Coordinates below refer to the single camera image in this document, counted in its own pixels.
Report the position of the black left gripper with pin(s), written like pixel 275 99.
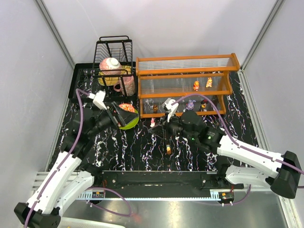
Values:
pixel 116 117

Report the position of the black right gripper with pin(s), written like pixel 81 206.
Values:
pixel 165 128

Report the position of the pink piglet toy figure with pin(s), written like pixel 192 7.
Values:
pixel 152 123

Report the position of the brown haired small toy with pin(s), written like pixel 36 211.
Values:
pixel 155 109

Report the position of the yellow bear toy figure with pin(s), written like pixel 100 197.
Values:
pixel 196 85

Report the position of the brown rabbit toy figure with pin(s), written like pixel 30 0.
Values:
pixel 209 82

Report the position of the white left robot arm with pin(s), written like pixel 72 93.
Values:
pixel 46 206

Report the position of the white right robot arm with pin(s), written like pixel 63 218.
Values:
pixel 281 172

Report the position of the wooden tiered display shelf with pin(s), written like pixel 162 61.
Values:
pixel 160 78

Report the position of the orange patterned white bowl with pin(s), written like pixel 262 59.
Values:
pixel 127 107

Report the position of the lime green plate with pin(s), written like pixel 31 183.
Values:
pixel 132 124

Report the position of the pink floral mug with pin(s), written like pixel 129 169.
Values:
pixel 125 85

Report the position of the purple bunny toy figure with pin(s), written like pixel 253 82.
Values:
pixel 190 105

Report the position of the yellow plate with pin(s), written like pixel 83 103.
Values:
pixel 111 81

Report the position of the Snow White toy figure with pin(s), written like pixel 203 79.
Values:
pixel 203 105

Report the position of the pink floral bowl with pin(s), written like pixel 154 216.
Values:
pixel 110 66

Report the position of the black drain tray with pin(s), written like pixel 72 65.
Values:
pixel 86 78

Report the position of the white plastic bin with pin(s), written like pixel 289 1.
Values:
pixel 82 223

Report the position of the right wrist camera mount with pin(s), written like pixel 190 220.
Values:
pixel 170 106

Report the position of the black wire dish rack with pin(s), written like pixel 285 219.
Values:
pixel 119 47

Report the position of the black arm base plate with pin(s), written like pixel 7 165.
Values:
pixel 197 179

